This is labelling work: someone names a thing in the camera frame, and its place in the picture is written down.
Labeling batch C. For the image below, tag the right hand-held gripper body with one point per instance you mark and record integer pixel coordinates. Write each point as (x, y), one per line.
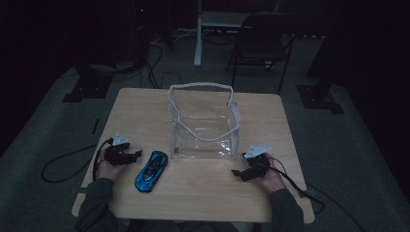
(256, 151)

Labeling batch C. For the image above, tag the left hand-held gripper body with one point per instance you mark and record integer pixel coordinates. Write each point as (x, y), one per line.
(120, 139)

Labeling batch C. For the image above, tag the blue toy car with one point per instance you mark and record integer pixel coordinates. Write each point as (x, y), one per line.
(151, 172)

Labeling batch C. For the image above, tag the clear plastic bag white trim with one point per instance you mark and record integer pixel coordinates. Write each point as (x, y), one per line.
(203, 122)

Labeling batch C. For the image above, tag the person's left hand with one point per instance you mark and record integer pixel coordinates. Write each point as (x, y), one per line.
(108, 170)

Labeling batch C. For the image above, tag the person's right hand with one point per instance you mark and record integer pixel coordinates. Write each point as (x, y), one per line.
(274, 179)

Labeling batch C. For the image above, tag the small black strip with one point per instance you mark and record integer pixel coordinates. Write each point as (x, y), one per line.
(95, 126)

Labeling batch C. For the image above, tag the grey tape piece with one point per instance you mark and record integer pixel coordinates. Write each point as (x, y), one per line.
(80, 190)

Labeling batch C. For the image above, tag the black folding chair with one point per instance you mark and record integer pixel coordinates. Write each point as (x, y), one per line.
(261, 42)

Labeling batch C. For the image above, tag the black stand with base plate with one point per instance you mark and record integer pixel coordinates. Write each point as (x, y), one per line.
(88, 85)
(319, 98)

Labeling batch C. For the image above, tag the white desk frame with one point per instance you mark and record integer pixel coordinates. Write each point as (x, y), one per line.
(199, 38)

